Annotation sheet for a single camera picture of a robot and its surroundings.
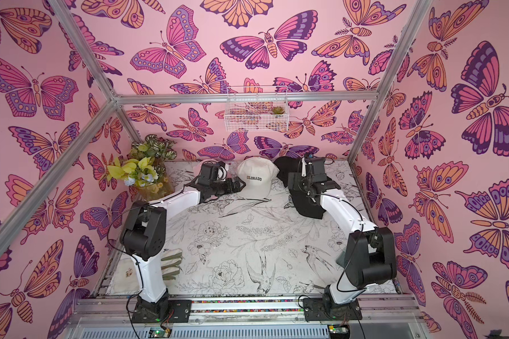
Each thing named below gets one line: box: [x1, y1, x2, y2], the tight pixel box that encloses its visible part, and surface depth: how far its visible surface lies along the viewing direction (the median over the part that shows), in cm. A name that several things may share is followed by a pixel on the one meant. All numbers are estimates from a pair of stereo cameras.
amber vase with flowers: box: [106, 134, 178, 202], surface depth 96 cm
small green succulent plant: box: [272, 105, 285, 115], surface depth 94 cm
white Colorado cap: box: [236, 156, 280, 201], surface depth 108 cm
